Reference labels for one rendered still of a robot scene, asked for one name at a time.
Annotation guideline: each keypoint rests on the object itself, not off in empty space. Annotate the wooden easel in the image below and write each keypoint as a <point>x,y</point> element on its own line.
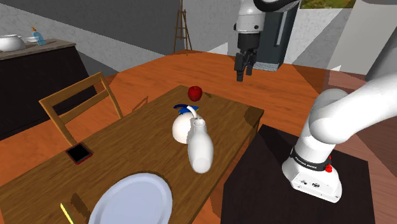
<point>182,31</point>

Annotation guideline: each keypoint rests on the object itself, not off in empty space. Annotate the dark tall cabinet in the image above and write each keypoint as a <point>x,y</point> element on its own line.
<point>273,40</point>

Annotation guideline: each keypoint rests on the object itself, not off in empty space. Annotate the wall picture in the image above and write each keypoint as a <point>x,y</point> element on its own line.
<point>325,3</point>

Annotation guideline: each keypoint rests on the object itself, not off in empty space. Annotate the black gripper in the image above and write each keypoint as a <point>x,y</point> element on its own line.
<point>248,42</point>

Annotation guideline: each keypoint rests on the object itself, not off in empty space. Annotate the white bottle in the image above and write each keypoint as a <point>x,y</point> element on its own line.
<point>201,149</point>

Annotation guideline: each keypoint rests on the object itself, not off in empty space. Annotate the white round teapot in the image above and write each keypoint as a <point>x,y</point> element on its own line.
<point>180,130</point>

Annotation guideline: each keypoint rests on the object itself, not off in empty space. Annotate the red tablet with black screen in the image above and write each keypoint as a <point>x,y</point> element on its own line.
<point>79,153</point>

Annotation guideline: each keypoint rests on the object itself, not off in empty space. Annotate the wooden chair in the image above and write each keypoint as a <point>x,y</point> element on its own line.
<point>77,93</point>

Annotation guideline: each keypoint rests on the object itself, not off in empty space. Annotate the yellow pencil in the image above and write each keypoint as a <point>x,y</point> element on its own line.
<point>66,213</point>

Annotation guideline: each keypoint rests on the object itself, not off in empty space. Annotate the dark sideboard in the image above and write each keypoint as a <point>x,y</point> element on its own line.
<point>37,86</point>

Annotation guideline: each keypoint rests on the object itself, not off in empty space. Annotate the dark robot stand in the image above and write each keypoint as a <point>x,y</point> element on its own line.
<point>260,192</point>

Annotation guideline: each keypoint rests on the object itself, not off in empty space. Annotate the wooden table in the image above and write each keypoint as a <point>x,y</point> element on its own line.
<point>133,145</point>

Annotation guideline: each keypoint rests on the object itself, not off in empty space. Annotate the blue and yellow object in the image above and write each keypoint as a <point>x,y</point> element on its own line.
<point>181,107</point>

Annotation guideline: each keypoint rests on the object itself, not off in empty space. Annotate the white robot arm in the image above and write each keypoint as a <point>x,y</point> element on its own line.
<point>325,124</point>

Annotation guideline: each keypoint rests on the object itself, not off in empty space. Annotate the white plate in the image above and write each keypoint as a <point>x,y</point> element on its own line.
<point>133,201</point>

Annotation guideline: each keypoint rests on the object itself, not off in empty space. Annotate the red apple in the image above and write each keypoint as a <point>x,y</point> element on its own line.
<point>195,93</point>

